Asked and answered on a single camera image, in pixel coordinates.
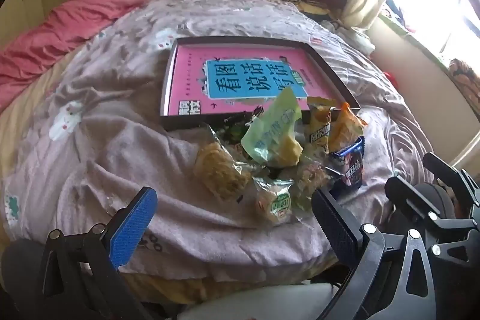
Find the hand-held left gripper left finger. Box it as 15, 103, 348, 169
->
39, 187, 158, 320

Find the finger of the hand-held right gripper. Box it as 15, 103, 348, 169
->
423, 152, 480, 208
384, 175, 456, 231

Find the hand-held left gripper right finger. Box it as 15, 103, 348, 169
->
311, 187, 447, 320

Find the blue cookie packet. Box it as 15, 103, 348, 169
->
329, 136, 366, 193

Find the red white candy clear packet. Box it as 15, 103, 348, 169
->
290, 151, 334, 210

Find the round pastry with green label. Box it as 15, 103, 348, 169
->
252, 175, 295, 225

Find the orange cracker packet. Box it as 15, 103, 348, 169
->
329, 102, 368, 152

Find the yellow snack packet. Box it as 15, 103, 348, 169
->
307, 96, 338, 155

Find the flaky pastry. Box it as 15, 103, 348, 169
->
195, 125, 253, 202

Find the dark grey tray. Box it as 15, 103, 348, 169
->
160, 37, 361, 131

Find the green pea snack packet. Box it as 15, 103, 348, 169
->
223, 106, 265, 148

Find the floral bed blanket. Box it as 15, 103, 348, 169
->
0, 0, 436, 276

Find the orange patterned cushion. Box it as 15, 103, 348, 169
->
448, 58, 480, 126

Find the red cloth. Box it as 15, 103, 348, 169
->
384, 70, 401, 90

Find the pink book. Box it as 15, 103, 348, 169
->
167, 46, 338, 116

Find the pink quilt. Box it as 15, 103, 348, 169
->
0, 0, 151, 114

